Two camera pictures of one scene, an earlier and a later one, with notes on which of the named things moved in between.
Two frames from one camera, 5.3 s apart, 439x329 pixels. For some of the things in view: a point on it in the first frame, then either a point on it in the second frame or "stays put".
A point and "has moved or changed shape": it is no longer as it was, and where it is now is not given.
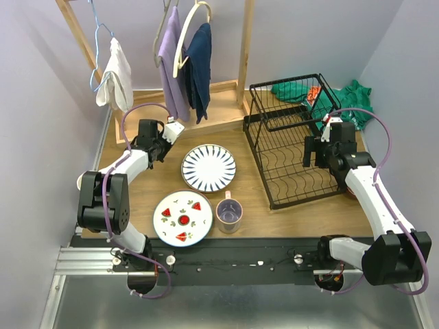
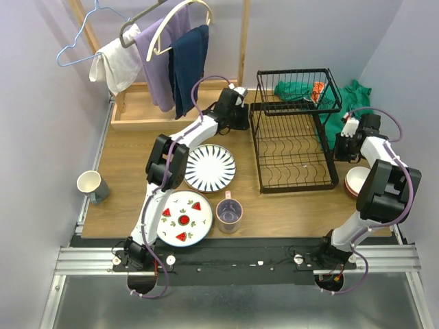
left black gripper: x=163 y=147 to x=240 y=118
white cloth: x=116 y=90 to x=120 y=66
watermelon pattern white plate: x=182 y=218 stays put
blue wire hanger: x=99 y=26 to x=97 y=8
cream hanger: x=176 y=64 to x=154 y=45
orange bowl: x=352 y=193 stays put
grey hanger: x=156 y=59 to x=132 y=42
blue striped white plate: x=208 y=168 stays put
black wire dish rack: x=282 y=113 has moved or changed shape
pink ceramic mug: x=228 y=212 stays put
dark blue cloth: x=197 y=67 to x=187 y=57
